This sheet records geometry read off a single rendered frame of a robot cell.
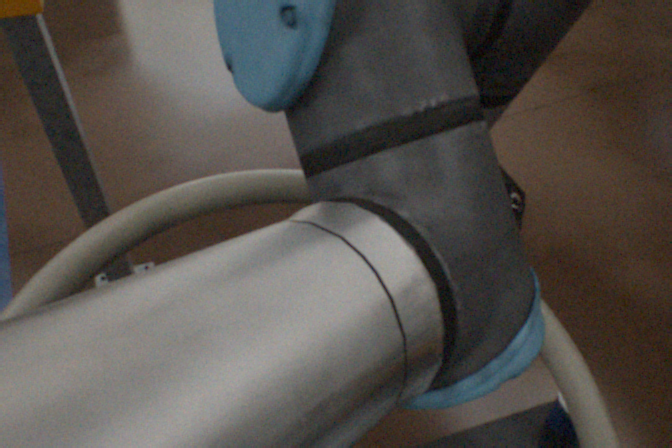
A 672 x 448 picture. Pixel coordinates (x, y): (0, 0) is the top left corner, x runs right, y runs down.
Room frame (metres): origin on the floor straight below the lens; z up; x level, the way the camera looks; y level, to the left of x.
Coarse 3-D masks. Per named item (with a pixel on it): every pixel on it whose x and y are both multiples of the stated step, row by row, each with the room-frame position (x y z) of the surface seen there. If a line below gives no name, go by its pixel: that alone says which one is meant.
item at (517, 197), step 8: (504, 176) 0.38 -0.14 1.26; (512, 184) 0.37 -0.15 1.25; (512, 192) 0.37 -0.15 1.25; (520, 192) 0.37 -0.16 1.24; (512, 200) 0.36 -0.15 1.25; (520, 200) 0.36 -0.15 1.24; (512, 208) 0.35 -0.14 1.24; (520, 208) 0.36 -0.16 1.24; (520, 216) 0.36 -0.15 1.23; (520, 224) 0.35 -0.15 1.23
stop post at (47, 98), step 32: (0, 0) 1.25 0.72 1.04; (32, 0) 1.27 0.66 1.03; (32, 32) 1.28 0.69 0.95; (32, 64) 1.27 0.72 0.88; (32, 96) 1.26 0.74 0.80; (64, 96) 1.28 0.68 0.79; (64, 128) 1.27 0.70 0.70; (64, 160) 1.26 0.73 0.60; (96, 192) 1.28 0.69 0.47; (128, 256) 1.33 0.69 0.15
